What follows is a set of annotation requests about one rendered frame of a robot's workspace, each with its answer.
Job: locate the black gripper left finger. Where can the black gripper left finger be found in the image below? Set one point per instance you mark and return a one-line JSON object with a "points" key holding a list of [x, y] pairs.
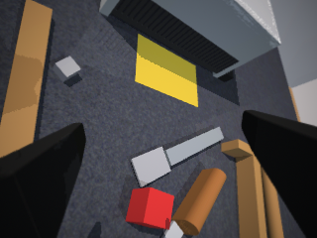
{"points": [[36, 183]]}

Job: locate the red cube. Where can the red cube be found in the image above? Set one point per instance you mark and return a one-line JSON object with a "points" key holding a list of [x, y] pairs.
{"points": [[150, 207]]}

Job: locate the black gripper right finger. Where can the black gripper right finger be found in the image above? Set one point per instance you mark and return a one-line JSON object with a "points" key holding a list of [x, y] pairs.
{"points": [[287, 151]]}

